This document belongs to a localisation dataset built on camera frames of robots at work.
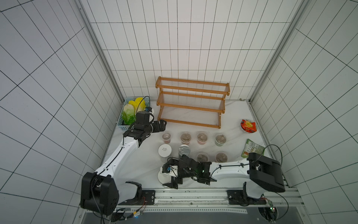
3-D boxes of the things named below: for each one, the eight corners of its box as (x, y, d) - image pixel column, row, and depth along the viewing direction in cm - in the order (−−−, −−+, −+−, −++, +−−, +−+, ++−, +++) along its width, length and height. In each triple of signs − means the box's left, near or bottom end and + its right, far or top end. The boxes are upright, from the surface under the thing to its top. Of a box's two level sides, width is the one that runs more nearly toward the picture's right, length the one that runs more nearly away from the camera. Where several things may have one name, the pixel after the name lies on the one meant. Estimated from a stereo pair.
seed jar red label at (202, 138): (197, 144, 94) (198, 141, 90) (196, 136, 98) (197, 132, 95) (206, 144, 94) (208, 141, 90) (205, 136, 98) (206, 132, 95)
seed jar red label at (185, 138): (179, 143, 95) (179, 139, 91) (183, 134, 99) (183, 131, 96) (188, 146, 93) (188, 143, 90) (191, 137, 97) (192, 134, 94)
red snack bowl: (241, 135, 99) (244, 130, 95) (237, 123, 106) (240, 119, 101) (255, 135, 99) (259, 130, 95) (251, 124, 106) (254, 119, 101)
